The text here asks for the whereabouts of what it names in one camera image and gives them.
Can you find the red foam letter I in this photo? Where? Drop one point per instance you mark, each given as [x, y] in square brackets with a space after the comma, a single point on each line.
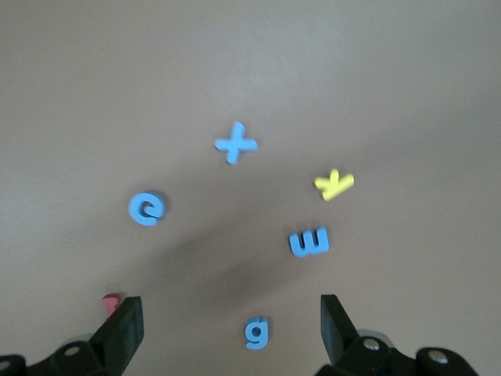
[110, 302]

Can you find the blue foam letter m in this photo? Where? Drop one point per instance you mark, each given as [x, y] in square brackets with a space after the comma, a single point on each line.
[309, 251]

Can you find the blue foam letter x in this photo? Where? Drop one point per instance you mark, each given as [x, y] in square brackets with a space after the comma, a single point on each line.
[235, 144]

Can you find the yellow foam letter k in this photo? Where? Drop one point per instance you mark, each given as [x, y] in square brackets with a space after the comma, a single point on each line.
[332, 188]

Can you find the blue foam letter e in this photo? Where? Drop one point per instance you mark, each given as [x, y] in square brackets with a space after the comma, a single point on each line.
[135, 209]

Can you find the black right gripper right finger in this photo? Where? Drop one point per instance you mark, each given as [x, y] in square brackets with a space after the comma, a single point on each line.
[340, 337]

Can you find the blue foam letter g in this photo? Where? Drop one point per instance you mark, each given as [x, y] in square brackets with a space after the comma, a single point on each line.
[264, 329]

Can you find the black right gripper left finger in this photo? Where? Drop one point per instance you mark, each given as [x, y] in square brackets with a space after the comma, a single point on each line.
[117, 333]

